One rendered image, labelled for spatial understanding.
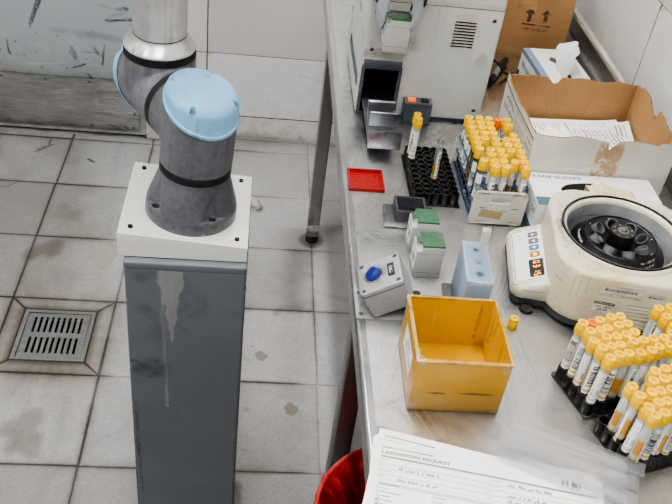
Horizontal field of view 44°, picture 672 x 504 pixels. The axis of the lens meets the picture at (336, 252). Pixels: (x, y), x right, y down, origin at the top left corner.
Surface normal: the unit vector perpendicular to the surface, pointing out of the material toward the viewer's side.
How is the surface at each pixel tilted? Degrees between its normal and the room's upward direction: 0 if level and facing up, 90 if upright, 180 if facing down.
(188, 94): 11
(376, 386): 0
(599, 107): 88
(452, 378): 90
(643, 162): 92
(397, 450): 0
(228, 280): 90
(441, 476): 0
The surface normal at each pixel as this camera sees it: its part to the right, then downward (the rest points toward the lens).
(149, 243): 0.04, 0.62
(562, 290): -0.72, 0.37
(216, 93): 0.26, -0.69
